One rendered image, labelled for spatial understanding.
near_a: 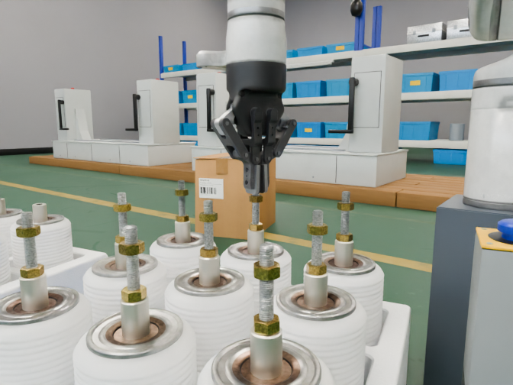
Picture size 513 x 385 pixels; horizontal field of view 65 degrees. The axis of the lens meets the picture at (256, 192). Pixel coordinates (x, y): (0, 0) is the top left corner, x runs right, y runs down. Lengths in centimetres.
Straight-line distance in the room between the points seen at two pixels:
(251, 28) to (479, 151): 37
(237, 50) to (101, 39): 722
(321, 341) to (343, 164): 204
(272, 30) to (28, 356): 41
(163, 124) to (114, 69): 423
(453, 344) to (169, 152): 318
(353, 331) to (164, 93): 334
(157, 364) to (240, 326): 13
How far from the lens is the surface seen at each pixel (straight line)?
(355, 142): 240
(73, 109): 474
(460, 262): 66
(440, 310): 69
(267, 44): 49
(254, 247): 53
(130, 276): 34
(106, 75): 763
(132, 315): 34
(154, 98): 354
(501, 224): 43
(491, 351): 44
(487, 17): 67
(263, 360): 29
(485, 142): 65
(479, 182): 66
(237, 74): 49
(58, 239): 77
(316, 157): 244
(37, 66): 707
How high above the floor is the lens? 42
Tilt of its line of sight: 9 degrees down
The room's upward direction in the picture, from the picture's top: straight up
